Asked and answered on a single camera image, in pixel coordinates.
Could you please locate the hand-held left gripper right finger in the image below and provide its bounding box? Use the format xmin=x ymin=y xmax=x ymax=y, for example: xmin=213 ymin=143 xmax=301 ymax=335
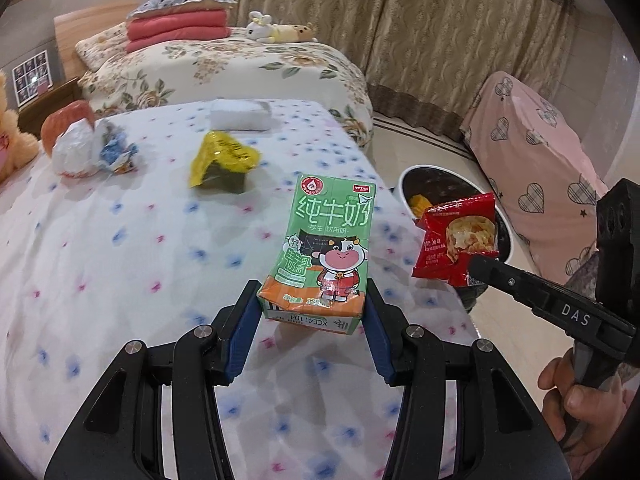
xmin=362 ymin=280 xmax=557 ymax=480

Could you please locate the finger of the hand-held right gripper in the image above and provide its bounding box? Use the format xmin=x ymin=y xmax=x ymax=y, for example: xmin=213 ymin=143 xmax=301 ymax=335
xmin=465 ymin=254 xmax=618 ymax=348

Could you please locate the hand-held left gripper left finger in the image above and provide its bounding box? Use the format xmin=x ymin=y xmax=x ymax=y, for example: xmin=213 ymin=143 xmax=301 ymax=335
xmin=44 ymin=280 xmax=264 ymax=480

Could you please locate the red snack packet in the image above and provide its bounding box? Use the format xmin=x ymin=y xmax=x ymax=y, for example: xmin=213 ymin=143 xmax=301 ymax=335
xmin=412 ymin=192 xmax=501 ymax=289

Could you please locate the green milk carton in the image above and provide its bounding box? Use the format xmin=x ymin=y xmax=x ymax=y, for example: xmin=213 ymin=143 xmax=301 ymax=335
xmin=256 ymin=172 xmax=376 ymax=336

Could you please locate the white bin with black liner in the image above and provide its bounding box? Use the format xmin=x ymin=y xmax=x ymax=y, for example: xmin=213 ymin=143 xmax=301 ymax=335
xmin=395 ymin=164 xmax=516 ymax=312

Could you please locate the blue white wrapper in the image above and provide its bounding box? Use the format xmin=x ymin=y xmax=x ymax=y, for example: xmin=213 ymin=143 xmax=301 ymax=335
xmin=100 ymin=127 xmax=140 ymax=175

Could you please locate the white plastic bag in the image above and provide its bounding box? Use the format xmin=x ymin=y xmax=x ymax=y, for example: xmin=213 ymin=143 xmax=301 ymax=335
xmin=52 ymin=120 xmax=109 ymax=179

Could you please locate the person's right hand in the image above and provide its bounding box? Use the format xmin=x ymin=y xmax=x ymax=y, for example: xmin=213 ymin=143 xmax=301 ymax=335
xmin=537 ymin=347 xmax=640 ymax=480

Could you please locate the pink heart print cover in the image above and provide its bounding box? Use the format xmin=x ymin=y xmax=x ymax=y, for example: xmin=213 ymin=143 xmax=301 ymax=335
xmin=460 ymin=71 xmax=609 ymax=287

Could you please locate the white flower print bed sheet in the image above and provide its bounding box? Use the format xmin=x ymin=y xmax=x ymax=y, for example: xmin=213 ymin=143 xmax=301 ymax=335
xmin=0 ymin=99 xmax=477 ymax=480

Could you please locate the yellow packet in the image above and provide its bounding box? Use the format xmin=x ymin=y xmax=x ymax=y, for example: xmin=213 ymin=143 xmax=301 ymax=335
xmin=189 ymin=130 xmax=262 ymax=195

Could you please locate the white tissue pack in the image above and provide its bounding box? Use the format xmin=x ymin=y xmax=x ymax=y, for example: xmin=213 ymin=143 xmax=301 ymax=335
xmin=209 ymin=99 xmax=274 ymax=134

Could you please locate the floral bedspread bed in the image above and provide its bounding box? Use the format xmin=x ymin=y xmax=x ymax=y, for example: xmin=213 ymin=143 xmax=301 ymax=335
xmin=77 ymin=37 xmax=375 ymax=149

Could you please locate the red apple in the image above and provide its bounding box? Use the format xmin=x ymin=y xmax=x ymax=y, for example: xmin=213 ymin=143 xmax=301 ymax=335
xmin=41 ymin=100 xmax=96 ymax=159

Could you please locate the beige patterned curtain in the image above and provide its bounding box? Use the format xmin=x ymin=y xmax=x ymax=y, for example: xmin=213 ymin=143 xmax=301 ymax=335
xmin=170 ymin=0 xmax=627 ymax=137

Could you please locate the wooden nightstand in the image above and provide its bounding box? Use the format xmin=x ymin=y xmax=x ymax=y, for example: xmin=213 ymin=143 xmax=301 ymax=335
xmin=17 ymin=76 xmax=84 ymax=136

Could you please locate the cream teddy bear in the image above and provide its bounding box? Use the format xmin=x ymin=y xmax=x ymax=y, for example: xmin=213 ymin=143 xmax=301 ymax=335
xmin=0 ymin=72 xmax=41 ymax=184

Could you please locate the white bunny plush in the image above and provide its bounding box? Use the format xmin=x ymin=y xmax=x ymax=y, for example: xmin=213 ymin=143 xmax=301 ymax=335
xmin=245 ymin=10 xmax=275 ymax=44

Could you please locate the yellow plush dog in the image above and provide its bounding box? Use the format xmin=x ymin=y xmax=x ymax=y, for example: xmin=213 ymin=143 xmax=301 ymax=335
xmin=270 ymin=22 xmax=319 ymax=44

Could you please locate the folded red quilt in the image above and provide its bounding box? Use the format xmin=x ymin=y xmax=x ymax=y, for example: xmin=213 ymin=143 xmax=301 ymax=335
xmin=125 ymin=10 xmax=232 ymax=54

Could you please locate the floral pillow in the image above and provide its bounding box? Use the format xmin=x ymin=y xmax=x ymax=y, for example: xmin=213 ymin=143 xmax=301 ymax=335
xmin=75 ymin=22 xmax=131 ymax=69

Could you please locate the dotted blue pillow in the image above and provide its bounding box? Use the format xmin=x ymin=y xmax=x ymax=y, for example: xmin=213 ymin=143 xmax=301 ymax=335
xmin=125 ymin=0 xmax=237 ymax=21

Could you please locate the wooden headboard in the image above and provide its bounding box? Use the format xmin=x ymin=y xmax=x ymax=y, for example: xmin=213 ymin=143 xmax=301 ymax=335
xmin=52 ymin=2 xmax=139 ymax=79

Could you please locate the black photo frame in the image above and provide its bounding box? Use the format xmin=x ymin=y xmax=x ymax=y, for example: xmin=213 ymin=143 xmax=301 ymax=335
xmin=11 ymin=49 xmax=54 ymax=109

